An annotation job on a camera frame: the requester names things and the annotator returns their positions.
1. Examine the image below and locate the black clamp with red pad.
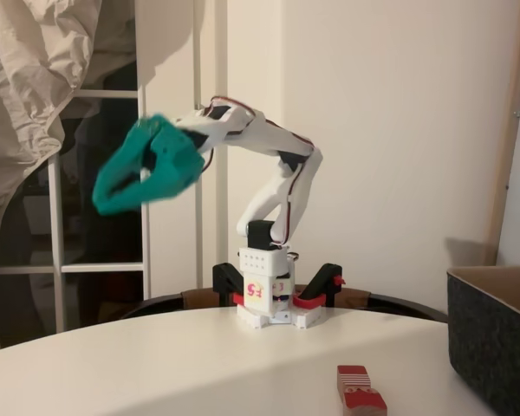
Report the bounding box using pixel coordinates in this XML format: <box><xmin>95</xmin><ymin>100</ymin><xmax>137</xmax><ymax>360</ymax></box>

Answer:
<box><xmin>211</xmin><ymin>262</ymin><xmax>248</xmax><ymax>308</ymax></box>
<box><xmin>292</xmin><ymin>262</ymin><xmax>346</xmax><ymax>309</ymax></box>

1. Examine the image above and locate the beige crumpled curtain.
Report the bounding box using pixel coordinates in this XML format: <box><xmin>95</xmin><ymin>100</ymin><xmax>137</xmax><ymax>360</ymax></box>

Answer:
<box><xmin>0</xmin><ymin>0</ymin><xmax>138</xmax><ymax>352</ymax></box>

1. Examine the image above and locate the dark grey felt box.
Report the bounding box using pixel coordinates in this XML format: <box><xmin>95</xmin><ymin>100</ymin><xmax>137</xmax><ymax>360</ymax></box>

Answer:
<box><xmin>445</xmin><ymin>264</ymin><xmax>520</xmax><ymax>416</ymax></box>

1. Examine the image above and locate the wooden frame with frosted panel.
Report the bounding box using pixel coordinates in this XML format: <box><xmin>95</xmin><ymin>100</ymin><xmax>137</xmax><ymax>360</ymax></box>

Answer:
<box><xmin>480</xmin><ymin>0</ymin><xmax>520</xmax><ymax>268</ymax></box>

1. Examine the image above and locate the white framed glass door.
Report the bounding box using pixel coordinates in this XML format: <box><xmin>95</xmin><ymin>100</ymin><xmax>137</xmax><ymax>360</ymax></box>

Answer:
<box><xmin>0</xmin><ymin>0</ymin><xmax>229</xmax><ymax>348</ymax></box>

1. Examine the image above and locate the red striped wooden block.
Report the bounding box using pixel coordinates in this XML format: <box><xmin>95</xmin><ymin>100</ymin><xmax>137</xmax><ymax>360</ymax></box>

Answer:
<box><xmin>335</xmin><ymin>364</ymin><xmax>389</xmax><ymax>416</ymax></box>

